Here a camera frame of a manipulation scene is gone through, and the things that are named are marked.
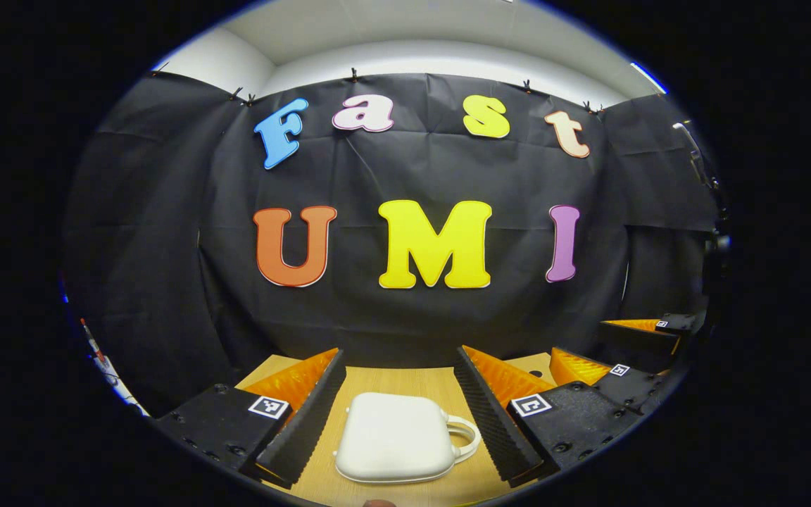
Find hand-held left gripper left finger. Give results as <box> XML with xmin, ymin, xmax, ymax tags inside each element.
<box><xmin>152</xmin><ymin>347</ymin><xmax>347</xmax><ymax>489</ymax></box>

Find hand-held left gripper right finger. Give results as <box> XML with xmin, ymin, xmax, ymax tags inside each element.
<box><xmin>454</xmin><ymin>345</ymin><xmax>643</xmax><ymax>489</ymax></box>

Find white suitcase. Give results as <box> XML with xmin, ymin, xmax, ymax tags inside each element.
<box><xmin>334</xmin><ymin>392</ymin><xmax>482</xmax><ymax>484</ymax></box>

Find black backdrop cloth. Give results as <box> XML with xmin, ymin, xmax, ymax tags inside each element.
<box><xmin>64</xmin><ymin>70</ymin><xmax>727</xmax><ymax>416</ymax></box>

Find white and red object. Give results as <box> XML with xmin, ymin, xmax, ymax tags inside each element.
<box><xmin>61</xmin><ymin>282</ymin><xmax>149</xmax><ymax>416</ymax></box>

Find row of black cloth clips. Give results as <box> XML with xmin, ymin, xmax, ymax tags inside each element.
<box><xmin>152</xmin><ymin>65</ymin><xmax>607</xmax><ymax>113</ymax></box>

